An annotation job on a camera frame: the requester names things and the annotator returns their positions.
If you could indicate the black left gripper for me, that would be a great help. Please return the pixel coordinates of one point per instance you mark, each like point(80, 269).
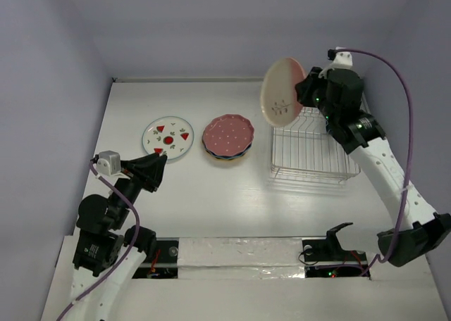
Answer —
point(151, 167)

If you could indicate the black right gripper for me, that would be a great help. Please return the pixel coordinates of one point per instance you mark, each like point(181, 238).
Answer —
point(311, 89)

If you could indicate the pink plate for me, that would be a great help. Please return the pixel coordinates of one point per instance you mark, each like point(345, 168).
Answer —
point(278, 97)

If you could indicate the white watermelon pattern plate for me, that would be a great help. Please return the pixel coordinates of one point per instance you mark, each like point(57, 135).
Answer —
point(170, 135)

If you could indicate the blue dotted plate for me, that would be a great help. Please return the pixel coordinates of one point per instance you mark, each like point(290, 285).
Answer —
point(228, 158)

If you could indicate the maroon dotted plate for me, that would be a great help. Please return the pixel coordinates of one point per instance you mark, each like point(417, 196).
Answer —
point(228, 135)

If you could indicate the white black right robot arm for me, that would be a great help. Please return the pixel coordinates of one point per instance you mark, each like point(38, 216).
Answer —
point(418, 227)

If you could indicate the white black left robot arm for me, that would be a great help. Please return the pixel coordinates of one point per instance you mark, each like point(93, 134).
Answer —
point(112, 243)

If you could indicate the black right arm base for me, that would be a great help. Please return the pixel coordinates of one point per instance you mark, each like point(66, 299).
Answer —
point(328, 248)

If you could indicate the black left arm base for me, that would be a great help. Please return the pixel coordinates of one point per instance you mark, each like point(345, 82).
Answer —
point(164, 264)

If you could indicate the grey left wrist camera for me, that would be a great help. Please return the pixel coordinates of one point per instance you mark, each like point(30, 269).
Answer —
point(108, 163)

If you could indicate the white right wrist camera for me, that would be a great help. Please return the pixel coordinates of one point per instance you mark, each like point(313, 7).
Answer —
point(338, 60)

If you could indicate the clear wire dish rack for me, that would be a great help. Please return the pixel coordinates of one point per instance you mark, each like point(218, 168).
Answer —
point(303, 151)

